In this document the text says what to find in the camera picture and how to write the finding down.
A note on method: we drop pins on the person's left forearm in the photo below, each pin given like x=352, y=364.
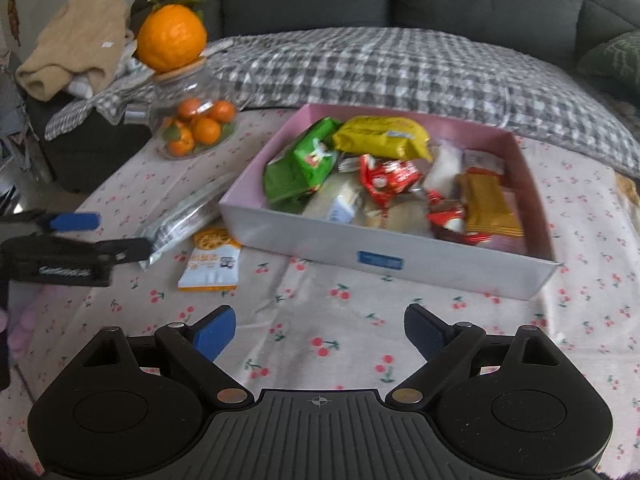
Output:
x=20, y=330

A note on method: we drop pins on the green branch-print cushion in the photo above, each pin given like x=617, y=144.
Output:
x=615, y=65

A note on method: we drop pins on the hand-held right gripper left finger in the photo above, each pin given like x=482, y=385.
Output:
x=215, y=332

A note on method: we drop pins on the grey checked quilt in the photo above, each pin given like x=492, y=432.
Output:
x=375, y=70

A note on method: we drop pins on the gold wafer packet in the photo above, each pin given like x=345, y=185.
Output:
x=490, y=205

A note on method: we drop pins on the small pink and white packet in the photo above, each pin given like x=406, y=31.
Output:
x=482, y=162

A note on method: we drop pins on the green snack packet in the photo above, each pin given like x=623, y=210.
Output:
x=300, y=165

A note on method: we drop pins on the glass jar with cork lid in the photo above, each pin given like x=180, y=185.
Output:
x=185, y=90

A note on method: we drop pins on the cherry print tablecloth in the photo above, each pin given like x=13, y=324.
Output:
x=325, y=320

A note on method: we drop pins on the white clear barcode snack packet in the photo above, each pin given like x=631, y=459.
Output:
x=335, y=200

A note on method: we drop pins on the silver candy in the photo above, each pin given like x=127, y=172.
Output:
x=350, y=164

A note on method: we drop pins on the long silver snack packet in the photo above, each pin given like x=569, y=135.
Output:
x=185, y=220

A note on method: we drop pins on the yellow snack packet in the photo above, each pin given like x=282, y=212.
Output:
x=385, y=135

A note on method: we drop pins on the orange and white snack packet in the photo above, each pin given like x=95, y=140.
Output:
x=210, y=260

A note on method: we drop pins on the beige knitted cloth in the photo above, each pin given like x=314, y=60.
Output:
x=75, y=40

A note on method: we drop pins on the red snack packet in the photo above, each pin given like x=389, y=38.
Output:
x=452, y=222
x=390, y=177

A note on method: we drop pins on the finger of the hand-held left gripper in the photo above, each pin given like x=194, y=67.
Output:
x=75, y=221
x=130, y=250

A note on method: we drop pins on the pile of small oranges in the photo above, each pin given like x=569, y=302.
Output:
x=200, y=127

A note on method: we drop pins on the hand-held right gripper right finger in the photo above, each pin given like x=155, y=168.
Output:
x=425, y=330

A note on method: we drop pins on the pink cardboard box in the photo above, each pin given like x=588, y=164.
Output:
x=400, y=260

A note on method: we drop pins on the large orange with leaves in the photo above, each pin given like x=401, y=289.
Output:
x=172, y=35

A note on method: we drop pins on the clear rice cake packet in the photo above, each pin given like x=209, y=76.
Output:
x=445, y=165

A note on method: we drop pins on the dark grey sofa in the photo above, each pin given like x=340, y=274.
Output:
x=450, y=0

